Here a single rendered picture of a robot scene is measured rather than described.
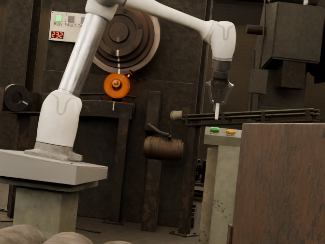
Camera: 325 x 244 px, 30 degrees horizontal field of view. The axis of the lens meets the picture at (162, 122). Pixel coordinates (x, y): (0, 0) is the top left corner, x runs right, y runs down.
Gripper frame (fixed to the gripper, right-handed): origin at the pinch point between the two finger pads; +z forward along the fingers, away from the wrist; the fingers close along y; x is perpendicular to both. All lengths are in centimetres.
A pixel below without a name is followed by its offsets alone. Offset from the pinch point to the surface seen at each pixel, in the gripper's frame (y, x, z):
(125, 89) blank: 55, -74, 16
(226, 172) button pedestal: -7.1, 10.1, 25.8
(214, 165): -1.1, -3.6, 28.8
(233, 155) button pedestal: -9.6, 7.3, 18.2
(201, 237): 1, 7, 63
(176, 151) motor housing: 20, -45, 41
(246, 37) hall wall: -36, -690, 104
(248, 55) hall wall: -43, -680, 130
